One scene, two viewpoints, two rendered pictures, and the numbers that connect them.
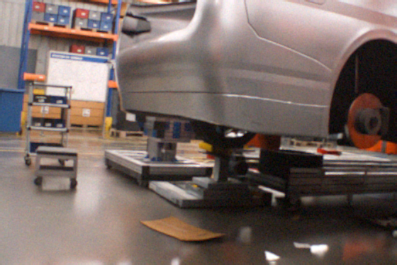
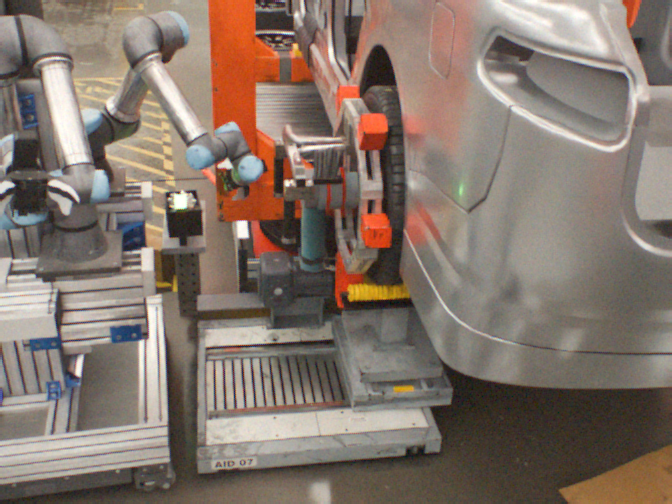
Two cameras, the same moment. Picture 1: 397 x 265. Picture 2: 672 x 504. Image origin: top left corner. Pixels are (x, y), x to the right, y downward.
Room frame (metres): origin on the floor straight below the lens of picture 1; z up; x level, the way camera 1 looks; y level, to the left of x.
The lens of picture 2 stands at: (3.45, 2.02, 1.84)
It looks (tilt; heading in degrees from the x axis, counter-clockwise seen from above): 29 degrees down; 286
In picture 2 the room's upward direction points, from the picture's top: 3 degrees clockwise
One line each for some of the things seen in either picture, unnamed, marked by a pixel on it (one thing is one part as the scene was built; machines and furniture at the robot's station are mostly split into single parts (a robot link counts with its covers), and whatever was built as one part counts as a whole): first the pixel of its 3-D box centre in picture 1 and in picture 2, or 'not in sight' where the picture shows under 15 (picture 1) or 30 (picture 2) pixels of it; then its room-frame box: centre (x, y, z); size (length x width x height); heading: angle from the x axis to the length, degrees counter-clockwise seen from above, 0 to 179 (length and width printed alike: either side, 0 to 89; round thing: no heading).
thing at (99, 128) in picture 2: not in sight; (86, 132); (4.88, 0.05, 0.98); 0.13 x 0.12 x 0.14; 76
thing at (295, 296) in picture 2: (235, 172); (309, 290); (4.23, -0.38, 0.26); 0.42 x 0.18 x 0.35; 26
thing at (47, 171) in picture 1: (57, 166); not in sight; (4.08, 1.36, 0.17); 0.43 x 0.36 x 0.34; 108
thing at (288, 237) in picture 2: not in sight; (289, 219); (4.15, 0.11, 0.83); 0.04 x 0.04 x 0.16
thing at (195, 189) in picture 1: (219, 190); (387, 357); (3.86, -0.22, 0.13); 0.50 x 0.36 x 0.10; 116
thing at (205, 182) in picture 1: (220, 169); (391, 316); (3.86, -0.22, 0.32); 0.40 x 0.30 x 0.28; 116
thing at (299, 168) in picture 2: not in sight; (323, 147); (4.08, -0.01, 1.03); 0.19 x 0.18 x 0.11; 26
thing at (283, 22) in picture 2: not in sight; (264, 16); (6.16, -4.72, 0.39); 0.66 x 0.66 x 0.24
